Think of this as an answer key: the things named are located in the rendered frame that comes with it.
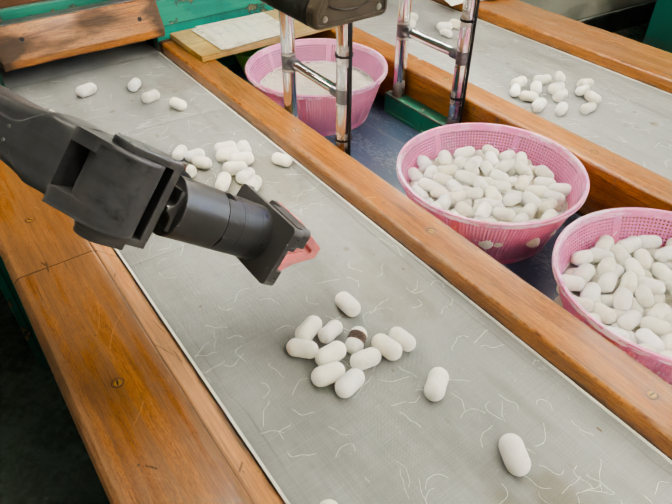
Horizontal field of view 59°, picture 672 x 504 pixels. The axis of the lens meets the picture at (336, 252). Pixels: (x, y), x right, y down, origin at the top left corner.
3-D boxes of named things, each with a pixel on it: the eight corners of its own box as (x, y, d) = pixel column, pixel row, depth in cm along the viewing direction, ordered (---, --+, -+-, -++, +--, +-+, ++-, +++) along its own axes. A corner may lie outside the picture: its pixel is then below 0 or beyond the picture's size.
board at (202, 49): (202, 62, 114) (201, 56, 113) (170, 38, 123) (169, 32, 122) (342, 26, 129) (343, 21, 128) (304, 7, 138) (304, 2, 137)
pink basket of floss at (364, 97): (373, 152, 106) (375, 103, 100) (230, 137, 110) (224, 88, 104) (393, 88, 126) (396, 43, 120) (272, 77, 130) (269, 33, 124)
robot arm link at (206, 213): (158, 244, 50) (186, 183, 50) (124, 212, 55) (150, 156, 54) (221, 260, 56) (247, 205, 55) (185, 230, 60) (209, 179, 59)
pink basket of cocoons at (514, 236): (536, 308, 77) (554, 251, 71) (359, 236, 88) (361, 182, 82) (593, 206, 94) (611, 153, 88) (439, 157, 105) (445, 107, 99)
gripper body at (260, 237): (256, 186, 64) (202, 165, 59) (309, 234, 58) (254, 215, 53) (227, 237, 66) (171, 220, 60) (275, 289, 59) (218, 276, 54)
